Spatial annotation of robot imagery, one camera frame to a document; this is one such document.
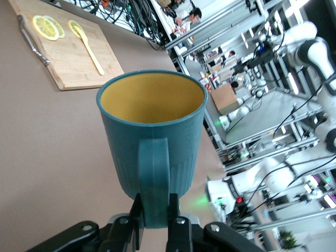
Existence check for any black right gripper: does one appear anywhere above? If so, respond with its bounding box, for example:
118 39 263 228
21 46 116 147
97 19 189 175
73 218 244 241
233 49 277 77

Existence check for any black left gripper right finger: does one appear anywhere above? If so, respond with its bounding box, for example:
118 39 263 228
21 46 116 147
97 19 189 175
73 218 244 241
166 193 263 252

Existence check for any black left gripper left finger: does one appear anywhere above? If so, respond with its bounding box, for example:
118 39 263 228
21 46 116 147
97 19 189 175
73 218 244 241
26 193 145 252

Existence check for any teal cup yellow inside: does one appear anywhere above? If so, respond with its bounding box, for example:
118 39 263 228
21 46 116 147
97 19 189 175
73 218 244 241
96 69 209 229

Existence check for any cardboard box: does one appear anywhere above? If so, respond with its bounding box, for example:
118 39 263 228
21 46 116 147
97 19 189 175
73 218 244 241
209 83 240 115

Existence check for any person with black hair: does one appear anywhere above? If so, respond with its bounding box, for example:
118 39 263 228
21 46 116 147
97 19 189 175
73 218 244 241
172 7 203 34

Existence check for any green potted plant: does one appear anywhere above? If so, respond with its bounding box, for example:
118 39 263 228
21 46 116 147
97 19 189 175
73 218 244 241
278 230 301 250

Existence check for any yellow plastic fork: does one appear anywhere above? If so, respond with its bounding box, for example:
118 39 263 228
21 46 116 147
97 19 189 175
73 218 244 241
73 25 105 76

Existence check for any lemon slice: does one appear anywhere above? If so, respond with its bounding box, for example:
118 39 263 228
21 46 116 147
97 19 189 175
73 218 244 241
68 19 86 40
43 15 65 39
32 15 60 41

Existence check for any wooden cutting board metal handle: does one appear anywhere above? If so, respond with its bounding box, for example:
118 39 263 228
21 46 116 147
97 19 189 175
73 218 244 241
7 0 124 91

